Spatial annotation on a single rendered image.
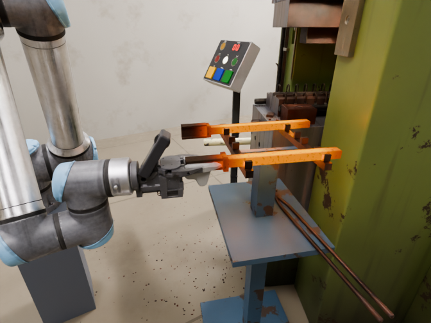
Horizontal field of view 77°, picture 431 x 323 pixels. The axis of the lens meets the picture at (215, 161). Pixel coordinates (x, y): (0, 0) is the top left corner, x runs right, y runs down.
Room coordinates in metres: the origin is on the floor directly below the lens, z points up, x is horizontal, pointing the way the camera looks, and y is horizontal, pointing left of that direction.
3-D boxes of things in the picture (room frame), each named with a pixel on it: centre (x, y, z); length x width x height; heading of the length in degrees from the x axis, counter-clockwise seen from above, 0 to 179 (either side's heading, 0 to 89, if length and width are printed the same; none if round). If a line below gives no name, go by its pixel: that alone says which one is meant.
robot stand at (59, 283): (0.93, 0.75, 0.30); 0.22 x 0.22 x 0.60; 29
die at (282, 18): (1.28, -0.47, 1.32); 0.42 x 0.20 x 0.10; 95
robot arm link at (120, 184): (0.56, 0.22, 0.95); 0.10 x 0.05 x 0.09; 10
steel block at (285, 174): (1.22, -0.49, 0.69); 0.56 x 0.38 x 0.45; 95
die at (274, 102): (1.28, -0.47, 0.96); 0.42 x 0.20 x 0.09; 95
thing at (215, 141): (1.59, -0.14, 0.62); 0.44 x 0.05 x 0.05; 95
